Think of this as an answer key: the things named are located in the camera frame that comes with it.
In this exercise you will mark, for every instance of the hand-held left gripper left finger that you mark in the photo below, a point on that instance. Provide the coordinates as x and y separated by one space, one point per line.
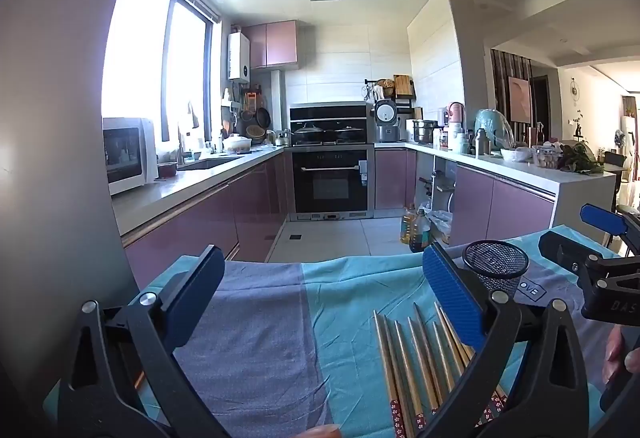
200 285

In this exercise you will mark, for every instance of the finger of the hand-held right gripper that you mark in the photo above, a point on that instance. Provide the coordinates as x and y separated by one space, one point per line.
602 219
562 250

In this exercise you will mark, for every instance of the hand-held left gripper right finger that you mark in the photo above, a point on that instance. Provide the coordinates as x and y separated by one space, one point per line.
450 293

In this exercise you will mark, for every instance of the black mesh holder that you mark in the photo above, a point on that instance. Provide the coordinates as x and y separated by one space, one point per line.
495 273

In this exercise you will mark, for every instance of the bunch of wooden chopsticks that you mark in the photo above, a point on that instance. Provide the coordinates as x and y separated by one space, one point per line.
390 378

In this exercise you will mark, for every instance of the person's right hand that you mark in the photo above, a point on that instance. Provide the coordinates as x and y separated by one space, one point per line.
617 353

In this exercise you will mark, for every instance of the person's left hand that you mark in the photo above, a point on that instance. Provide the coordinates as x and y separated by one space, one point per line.
320 432

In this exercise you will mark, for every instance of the dark dining chair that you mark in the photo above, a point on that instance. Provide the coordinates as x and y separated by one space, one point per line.
615 160

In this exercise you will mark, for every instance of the dark cooking oil bottle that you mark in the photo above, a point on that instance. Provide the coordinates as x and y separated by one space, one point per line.
420 235

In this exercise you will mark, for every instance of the green leafy vegetables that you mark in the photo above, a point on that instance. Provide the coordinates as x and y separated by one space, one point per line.
580 158

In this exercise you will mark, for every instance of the pink kitchen base cabinets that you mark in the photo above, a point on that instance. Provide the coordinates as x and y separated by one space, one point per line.
200 218
480 198

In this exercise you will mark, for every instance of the clear plastic bag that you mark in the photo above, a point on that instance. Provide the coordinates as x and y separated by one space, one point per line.
441 223

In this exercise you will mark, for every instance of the yellow cooking oil bottle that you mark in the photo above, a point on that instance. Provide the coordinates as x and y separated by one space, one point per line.
407 228

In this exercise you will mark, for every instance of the clear plastic food container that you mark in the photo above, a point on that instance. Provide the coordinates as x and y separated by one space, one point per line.
547 158

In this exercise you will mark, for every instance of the teal and grey tablecloth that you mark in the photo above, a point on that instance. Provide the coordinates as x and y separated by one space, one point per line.
300 318

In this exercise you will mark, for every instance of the white bowl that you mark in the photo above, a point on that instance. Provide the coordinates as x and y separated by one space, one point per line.
515 155

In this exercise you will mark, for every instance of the steel thermos bottle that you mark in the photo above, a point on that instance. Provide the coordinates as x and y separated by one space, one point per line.
482 143

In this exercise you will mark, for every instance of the teal appliance under plastic cover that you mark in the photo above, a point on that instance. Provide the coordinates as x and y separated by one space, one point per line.
492 128

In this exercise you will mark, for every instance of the white casserole pot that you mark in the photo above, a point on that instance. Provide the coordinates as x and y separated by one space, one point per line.
237 144

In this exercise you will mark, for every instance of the white microwave oven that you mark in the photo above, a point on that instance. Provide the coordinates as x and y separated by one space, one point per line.
127 153

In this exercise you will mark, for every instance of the black built-in oven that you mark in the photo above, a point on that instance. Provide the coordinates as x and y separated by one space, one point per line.
330 183

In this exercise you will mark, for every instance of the stainless steel pot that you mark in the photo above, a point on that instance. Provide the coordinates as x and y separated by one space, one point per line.
425 132

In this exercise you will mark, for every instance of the wicker basket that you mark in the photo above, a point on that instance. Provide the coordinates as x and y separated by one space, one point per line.
255 132

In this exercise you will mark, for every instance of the pink electric kettle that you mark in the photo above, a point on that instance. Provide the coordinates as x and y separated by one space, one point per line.
456 112

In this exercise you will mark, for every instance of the hanging black frying pan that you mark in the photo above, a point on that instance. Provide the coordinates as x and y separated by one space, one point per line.
263 118

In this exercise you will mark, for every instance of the silver rice cooker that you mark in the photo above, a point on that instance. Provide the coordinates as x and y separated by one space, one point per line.
387 118

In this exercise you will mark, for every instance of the black lidded wok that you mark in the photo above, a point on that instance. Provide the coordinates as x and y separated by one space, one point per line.
310 130
349 132

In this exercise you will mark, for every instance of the wooden cutting board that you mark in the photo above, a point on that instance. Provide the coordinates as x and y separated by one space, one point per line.
402 85

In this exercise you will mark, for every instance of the black range hood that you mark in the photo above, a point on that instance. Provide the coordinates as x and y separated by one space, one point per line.
327 113

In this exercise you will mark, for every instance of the white water heater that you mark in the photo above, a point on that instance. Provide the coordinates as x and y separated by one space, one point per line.
239 55

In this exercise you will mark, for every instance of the kitchen window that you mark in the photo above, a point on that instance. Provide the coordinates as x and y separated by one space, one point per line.
140 43

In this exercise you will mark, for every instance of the wall clock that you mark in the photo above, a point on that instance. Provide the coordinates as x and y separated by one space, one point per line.
575 90

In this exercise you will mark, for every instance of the pink wall picture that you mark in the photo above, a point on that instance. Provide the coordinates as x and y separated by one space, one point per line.
520 100

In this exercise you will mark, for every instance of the pink upper wall cabinet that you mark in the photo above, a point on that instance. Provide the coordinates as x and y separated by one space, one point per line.
280 43

